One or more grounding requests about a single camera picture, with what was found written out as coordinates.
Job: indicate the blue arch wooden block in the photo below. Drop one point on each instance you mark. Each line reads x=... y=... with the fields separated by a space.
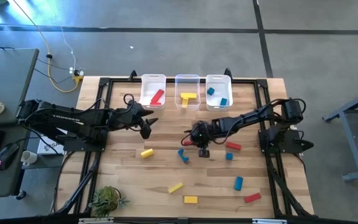
x=183 y=158

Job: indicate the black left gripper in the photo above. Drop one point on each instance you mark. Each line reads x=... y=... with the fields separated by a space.
x=134 y=115

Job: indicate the yellow wooden cylinder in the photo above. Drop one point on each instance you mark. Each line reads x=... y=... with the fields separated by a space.
x=147 y=153

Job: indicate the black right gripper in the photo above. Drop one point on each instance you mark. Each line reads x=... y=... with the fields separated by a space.
x=204 y=133

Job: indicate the black table frame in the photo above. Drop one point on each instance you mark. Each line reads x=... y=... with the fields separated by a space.
x=120 y=80

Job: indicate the grey desk top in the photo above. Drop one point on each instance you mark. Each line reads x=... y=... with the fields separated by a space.
x=8 y=77

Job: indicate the blue-grey table frame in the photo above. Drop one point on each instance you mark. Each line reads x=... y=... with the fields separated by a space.
x=356 y=155

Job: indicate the black computer mouse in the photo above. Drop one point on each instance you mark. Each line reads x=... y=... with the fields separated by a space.
x=6 y=155

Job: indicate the green potted plant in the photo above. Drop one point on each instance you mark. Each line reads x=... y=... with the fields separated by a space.
x=106 y=200

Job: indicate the blue rectangular wooden block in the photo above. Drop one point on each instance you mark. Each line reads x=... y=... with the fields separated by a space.
x=238 y=183

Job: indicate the white plastic bin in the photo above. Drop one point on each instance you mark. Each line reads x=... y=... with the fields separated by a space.
x=219 y=84
x=146 y=87

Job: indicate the white cup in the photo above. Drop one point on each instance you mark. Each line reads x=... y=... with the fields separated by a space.
x=28 y=158

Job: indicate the yellow rectangular wooden block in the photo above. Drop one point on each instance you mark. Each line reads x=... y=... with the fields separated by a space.
x=190 y=199

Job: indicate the white printed box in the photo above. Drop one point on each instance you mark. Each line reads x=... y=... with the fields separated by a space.
x=50 y=148

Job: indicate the blue wooden cube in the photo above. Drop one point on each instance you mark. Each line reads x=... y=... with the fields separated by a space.
x=229 y=156

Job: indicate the long yellow wooden block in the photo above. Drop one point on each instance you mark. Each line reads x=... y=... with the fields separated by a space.
x=189 y=95

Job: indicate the clear plastic bin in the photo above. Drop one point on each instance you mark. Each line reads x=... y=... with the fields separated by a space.
x=187 y=84

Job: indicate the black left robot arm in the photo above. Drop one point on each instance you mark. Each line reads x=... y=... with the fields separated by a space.
x=73 y=116

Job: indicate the thin yellow wooden block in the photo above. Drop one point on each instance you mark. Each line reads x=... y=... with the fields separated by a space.
x=176 y=187

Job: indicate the white bracket strip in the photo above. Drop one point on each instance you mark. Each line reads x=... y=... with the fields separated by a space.
x=95 y=220
x=269 y=221

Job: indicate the yellow power plug adapter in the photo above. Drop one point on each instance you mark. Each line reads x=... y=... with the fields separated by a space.
x=78 y=78

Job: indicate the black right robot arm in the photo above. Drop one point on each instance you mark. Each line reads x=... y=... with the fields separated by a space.
x=250 y=118

